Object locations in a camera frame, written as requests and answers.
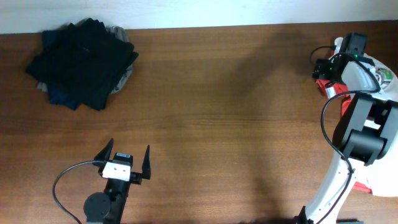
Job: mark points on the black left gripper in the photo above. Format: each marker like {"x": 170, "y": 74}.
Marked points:
{"x": 137, "y": 178}

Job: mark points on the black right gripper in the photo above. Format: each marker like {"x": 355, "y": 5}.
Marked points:
{"x": 321, "y": 70}

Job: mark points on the white printed t-shirt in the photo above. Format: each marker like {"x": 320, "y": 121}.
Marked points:
{"x": 367, "y": 131}

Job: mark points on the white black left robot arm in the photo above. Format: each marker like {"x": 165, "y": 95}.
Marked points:
{"x": 108, "y": 206}

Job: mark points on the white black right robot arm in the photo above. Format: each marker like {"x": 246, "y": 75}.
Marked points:
{"x": 337, "y": 184}

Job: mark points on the navy folded garment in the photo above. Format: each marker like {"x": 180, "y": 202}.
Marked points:
{"x": 56, "y": 97}

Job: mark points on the black folded garment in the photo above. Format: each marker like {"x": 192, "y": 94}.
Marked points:
{"x": 88, "y": 62}

